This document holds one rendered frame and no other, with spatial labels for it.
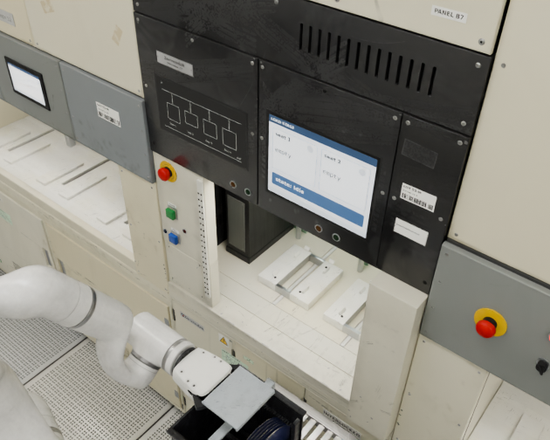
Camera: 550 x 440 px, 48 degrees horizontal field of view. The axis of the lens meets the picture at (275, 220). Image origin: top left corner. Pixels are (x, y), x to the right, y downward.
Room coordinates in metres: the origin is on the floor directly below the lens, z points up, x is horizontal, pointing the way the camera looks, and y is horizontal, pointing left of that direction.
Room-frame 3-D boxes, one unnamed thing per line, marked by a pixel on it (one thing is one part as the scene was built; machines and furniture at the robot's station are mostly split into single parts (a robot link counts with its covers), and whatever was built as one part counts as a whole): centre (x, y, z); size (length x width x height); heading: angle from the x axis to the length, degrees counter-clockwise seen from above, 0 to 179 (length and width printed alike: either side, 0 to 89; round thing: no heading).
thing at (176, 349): (0.86, 0.20, 1.25); 0.09 x 0.03 x 0.08; 142
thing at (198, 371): (0.82, 0.15, 1.25); 0.11 x 0.10 x 0.07; 52
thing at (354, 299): (1.33, -0.31, 0.89); 0.22 x 0.21 x 0.04; 142
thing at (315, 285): (1.49, -0.09, 0.89); 0.22 x 0.21 x 0.04; 142
